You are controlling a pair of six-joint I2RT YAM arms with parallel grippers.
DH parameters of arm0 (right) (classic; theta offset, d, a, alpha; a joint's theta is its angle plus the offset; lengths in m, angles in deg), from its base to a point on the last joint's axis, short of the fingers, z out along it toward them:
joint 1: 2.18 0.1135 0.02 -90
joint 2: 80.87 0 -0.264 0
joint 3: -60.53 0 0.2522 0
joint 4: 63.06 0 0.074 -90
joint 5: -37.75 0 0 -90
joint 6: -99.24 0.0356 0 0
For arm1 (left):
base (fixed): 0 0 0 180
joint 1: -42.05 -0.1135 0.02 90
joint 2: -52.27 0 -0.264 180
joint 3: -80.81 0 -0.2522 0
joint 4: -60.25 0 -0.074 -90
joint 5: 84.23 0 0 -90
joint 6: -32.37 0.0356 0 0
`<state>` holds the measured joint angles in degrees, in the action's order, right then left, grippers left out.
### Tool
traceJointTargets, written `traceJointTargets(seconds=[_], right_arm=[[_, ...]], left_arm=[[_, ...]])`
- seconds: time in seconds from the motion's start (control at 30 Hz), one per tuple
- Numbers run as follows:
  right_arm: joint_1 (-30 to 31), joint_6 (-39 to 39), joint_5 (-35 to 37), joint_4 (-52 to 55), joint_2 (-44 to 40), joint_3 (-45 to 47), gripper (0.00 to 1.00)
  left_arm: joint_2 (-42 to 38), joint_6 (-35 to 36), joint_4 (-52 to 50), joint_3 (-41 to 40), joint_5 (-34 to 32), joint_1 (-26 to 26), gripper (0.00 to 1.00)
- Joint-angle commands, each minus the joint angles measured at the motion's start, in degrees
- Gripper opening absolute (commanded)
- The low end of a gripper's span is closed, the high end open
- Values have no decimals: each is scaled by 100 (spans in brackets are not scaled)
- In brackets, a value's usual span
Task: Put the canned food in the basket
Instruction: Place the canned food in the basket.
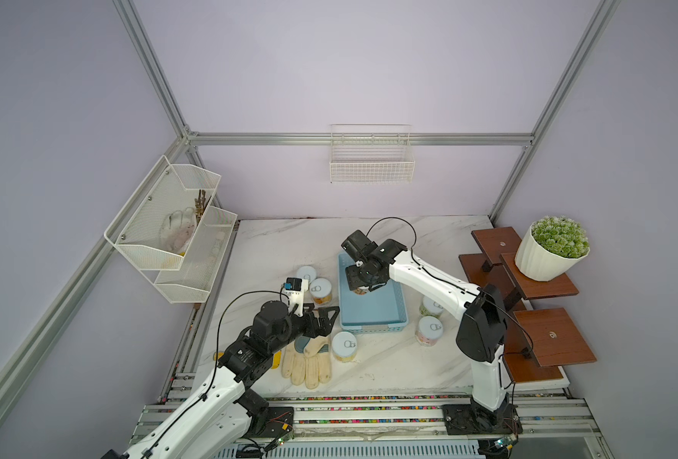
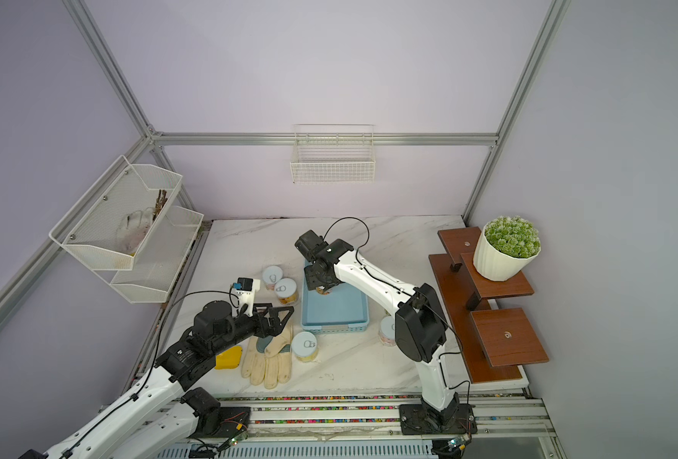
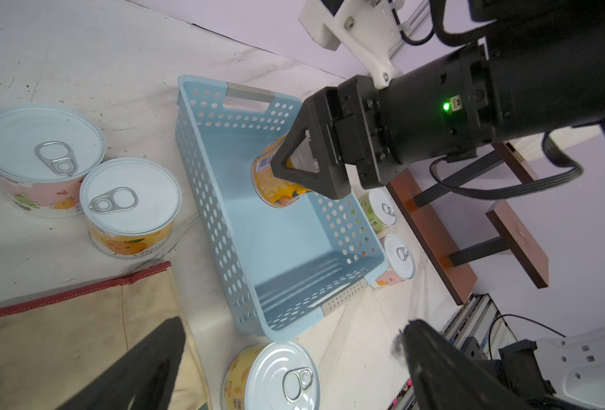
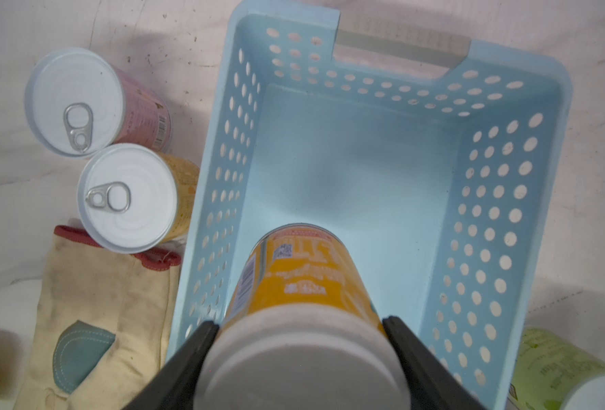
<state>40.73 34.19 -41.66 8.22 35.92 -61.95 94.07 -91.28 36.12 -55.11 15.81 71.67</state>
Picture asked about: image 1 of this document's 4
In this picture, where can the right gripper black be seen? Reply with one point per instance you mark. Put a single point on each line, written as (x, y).
(355, 280)

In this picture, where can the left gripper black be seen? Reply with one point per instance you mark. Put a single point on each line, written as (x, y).
(323, 325)

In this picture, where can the yellow can pull tab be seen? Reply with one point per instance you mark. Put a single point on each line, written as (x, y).
(344, 346)

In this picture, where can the orange can pull tab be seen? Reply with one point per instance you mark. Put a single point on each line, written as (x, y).
(321, 291)

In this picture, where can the pink can pull tab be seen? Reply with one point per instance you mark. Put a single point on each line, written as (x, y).
(429, 330)

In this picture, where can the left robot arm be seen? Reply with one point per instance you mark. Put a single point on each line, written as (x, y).
(225, 407)

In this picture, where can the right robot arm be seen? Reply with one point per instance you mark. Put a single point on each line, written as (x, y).
(480, 311)

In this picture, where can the light blue plastic basket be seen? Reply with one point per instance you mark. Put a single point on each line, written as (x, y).
(381, 311)

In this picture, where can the beige work glove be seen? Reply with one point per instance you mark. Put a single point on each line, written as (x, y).
(307, 362)

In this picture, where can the pink can back left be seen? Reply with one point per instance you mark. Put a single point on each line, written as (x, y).
(308, 273)

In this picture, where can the yellow plastic scoop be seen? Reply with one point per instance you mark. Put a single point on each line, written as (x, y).
(275, 362)

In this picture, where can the green can pull tab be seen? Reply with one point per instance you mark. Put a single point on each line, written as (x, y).
(429, 308)

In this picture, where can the white mesh lower bin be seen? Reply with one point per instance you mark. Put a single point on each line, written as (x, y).
(194, 281)

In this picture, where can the white mesh bin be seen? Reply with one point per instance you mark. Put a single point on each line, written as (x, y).
(194, 281)
(169, 187)

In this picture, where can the brown wooden tiered shelf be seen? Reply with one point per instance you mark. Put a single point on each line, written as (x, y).
(541, 342)

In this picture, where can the clear bag in bin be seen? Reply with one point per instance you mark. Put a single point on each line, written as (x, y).
(177, 231)

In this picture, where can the white potted green plant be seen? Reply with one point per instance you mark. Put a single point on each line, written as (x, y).
(551, 246)

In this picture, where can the white mesh upper bin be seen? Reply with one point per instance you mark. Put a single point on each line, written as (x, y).
(169, 187)

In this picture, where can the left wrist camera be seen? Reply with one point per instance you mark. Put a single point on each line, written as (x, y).
(295, 289)

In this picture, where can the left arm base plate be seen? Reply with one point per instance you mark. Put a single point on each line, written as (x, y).
(271, 423)

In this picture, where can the white wire wall basket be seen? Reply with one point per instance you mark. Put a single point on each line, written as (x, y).
(371, 154)

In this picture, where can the aluminium frame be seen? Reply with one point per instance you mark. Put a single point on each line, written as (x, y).
(24, 364)

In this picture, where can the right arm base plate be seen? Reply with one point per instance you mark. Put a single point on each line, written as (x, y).
(476, 420)

